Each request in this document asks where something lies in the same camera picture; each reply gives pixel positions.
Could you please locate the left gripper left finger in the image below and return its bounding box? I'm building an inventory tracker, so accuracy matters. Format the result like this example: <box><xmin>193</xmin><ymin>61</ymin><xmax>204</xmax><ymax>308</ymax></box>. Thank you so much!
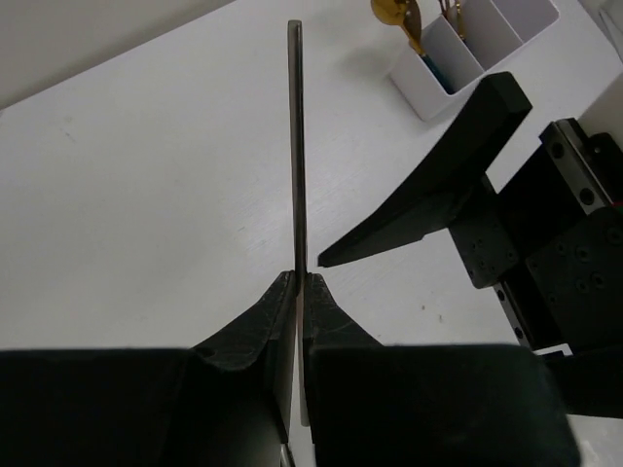
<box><xmin>1</xmin><ymin>271</ymin><xmax>295</xmax><ymax>466</ymax></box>

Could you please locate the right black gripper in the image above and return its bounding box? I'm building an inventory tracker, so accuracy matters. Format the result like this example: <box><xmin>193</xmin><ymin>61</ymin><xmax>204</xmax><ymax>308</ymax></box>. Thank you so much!
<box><xmin>317</xmin><ymin>71</ymin><xmax>622</xmax><ymax>418</ymax></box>

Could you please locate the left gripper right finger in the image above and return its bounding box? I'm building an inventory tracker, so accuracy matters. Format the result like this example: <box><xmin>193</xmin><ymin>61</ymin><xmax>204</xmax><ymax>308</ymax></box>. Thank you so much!
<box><xmin>303</xmin><ymin>274</ymin><xmax>581</xmax><ymax>466</ymax></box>

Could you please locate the silver chopstick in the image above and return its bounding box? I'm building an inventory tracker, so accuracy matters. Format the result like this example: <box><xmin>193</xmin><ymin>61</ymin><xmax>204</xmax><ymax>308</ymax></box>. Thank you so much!
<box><xmin>287</xmin><ymin>19</ymin><xmax>311</xmax><ymax>427</ymax></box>

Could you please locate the gold round spoon green handle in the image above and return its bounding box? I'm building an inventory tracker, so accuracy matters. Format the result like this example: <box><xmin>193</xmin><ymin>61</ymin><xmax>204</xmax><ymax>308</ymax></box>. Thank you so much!
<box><xmin>401</xmin><ymin>0</ymin><xmax>457</xmax><ymax>96</ymax></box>

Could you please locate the gold fork green handle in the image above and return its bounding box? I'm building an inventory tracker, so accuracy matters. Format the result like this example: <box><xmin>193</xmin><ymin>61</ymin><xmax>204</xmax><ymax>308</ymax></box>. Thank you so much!
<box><xmin>446</xmin><ymin>0</ymin><xmax>466</xmax><ymax>43</ymax></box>

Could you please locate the white divided utensil container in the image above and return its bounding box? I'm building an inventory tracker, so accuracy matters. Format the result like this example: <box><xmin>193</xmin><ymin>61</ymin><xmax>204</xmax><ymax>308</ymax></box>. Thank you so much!
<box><xmin>389</xmin><ymin>0</ymin><xmax>560</xmax><ymax>121</ymax></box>

